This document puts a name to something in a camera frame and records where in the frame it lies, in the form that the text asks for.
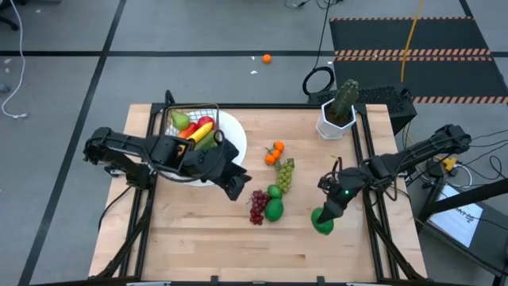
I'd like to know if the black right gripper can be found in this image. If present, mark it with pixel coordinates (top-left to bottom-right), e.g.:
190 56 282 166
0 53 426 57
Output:
316 166 372 224

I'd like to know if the green cucumber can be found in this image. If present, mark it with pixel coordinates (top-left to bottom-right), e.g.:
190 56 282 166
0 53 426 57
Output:
193 133 219 153

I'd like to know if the black chair base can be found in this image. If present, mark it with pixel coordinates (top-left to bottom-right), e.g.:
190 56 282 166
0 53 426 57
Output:
0 0 21 32

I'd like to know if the white plant pot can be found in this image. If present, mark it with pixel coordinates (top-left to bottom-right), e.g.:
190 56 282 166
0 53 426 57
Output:
315 98 358 141

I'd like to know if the wire basket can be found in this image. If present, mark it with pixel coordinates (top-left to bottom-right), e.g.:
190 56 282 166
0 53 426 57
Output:
160 102 221 176

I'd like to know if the white floor cable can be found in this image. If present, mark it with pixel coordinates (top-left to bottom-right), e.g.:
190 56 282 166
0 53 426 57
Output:
1 0 29 119

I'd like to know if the large green lime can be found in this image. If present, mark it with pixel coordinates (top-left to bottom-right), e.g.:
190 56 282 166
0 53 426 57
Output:
264 198 285 223

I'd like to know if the white paper sheet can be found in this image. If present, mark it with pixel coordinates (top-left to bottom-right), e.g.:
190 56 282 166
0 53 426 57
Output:
427 184 484 249

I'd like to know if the green cactus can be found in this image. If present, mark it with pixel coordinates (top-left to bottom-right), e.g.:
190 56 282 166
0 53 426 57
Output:
329 78 360 122

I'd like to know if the black hanging cable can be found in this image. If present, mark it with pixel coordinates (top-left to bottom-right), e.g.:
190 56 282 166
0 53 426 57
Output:
302 0 337 97

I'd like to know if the black striped floor mat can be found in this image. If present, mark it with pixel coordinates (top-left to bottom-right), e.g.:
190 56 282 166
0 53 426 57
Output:
328 16 508 106

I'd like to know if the white round placemat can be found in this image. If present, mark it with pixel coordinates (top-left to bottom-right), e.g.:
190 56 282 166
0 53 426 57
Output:
160 109 248 187

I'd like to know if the green grape bunch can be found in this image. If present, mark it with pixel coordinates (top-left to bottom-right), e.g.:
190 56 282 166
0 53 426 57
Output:
275 157 296 195

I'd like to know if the bright green round fruit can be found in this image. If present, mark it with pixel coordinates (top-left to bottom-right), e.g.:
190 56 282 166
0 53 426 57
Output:
310 207 336 237

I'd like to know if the black perforated computer case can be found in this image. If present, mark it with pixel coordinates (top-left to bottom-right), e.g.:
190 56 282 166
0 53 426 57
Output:
308 86 418 136

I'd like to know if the yellow plug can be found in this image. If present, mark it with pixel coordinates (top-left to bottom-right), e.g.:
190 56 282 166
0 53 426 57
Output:
438 156 458 172

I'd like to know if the red grape bunch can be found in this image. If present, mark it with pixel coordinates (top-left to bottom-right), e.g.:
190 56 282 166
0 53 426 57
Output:
248 189 271 226

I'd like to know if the yellow banana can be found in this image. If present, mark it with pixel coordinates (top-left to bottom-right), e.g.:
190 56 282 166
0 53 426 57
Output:
186 121 216 145

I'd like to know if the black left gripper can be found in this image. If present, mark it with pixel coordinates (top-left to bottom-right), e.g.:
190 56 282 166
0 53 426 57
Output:
189 141 252 202

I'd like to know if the black side cart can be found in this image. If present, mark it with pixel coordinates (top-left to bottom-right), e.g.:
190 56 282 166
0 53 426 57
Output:
416 174 508 279

